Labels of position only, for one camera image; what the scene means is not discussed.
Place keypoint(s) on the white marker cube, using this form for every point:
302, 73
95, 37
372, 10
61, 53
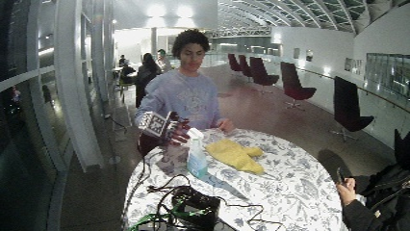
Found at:
155, 123

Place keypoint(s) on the clear spray bottle blue liquid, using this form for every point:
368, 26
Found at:
198, 157

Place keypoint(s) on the dark chair behind person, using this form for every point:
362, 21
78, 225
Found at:
147, 143

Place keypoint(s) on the yellow cloth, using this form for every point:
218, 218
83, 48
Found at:
235, 155

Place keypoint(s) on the the person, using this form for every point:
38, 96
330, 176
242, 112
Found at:
185, 93

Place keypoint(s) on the dark red swivel chair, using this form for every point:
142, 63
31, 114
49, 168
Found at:
294, 85
246, 65
262, 73
234, 62
348, 107

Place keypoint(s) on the floral white blue tablecloth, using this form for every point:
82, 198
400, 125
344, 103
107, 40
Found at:
282, 179

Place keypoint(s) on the black electronic device box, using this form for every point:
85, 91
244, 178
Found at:
198, 207

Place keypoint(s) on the white pillar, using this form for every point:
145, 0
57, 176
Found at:
77, 86

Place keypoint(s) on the black phone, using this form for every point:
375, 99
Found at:
340, 175

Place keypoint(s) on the dark chair back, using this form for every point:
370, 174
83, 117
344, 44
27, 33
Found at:
403, 147

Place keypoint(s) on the wall picture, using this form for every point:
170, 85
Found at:
354, 65
310, 55
296, 53

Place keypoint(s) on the glass wall window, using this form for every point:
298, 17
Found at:
388, 75

